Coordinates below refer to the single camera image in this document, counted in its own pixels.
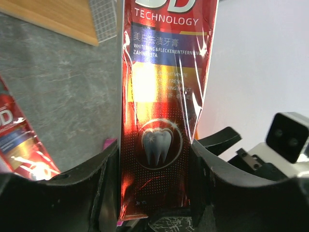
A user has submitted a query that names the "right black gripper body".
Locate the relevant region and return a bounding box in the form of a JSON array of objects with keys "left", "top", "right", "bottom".
[{"left": 228, "top": 148, "right": 287, "bottom": 181}]

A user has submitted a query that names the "white wire wooden shelf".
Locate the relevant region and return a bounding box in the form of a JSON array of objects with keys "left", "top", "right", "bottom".
[{"left": 0, "top": 0, "right": 116, "bottom": 46}]

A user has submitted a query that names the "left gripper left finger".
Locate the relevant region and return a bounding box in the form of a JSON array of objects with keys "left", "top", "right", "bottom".
[{"left": 0, "top": 142, "right": 119, "bottom": 232}]

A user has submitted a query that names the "orange plastic basket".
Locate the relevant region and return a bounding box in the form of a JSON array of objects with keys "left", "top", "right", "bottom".
[{"left": 194, "top": 131, "right": 199, "bottom": 140}]

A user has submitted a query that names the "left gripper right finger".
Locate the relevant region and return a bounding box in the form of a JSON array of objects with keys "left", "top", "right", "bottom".
[{"left": 189, "top": 141, "right": 309, "bottom": 232}]

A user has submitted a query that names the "pink toothpaste box left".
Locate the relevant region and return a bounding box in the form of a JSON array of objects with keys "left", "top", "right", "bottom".
[{"left": 102, "top": 138, "right": 117, "bottom": 150}]

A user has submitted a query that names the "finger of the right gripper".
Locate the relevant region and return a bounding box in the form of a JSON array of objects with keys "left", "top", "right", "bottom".
[{"left": 198, "top": 127, "right": 242, "bottom": 156}]

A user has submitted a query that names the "red 3d toothpaste box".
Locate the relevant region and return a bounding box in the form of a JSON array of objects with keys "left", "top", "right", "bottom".
[
  {"left": 0, "top": 80, "right": 60, "bottom": 181},
  {"left": 117, "top": 0, "right": 218, "bottom": 221}
]

